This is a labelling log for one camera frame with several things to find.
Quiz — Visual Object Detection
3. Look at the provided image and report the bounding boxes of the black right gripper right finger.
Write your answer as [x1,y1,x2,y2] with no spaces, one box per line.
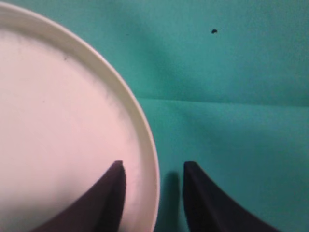
[183,161,278,232]

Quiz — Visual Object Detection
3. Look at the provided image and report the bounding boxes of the green table cloth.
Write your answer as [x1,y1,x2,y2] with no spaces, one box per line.
[13,0,309,232]

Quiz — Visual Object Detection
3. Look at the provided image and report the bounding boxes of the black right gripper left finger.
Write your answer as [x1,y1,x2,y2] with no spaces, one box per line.
[33,160,126,232]

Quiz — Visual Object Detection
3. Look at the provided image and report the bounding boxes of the cream plastic plate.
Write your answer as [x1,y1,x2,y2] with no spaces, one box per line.
[0,2,160,232]

